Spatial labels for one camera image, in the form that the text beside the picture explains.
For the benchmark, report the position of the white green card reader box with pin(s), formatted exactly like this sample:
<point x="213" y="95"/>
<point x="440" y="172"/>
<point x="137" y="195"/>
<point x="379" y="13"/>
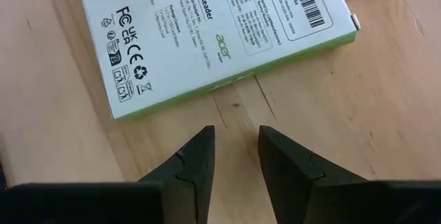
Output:
<point x="206" y="45"/>

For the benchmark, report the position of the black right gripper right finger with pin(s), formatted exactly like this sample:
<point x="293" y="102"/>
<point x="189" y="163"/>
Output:
<point x="310" y="196"/>

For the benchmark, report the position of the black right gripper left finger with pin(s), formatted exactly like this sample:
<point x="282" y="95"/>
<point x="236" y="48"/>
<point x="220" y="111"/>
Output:
<point x="172" y="200"/>

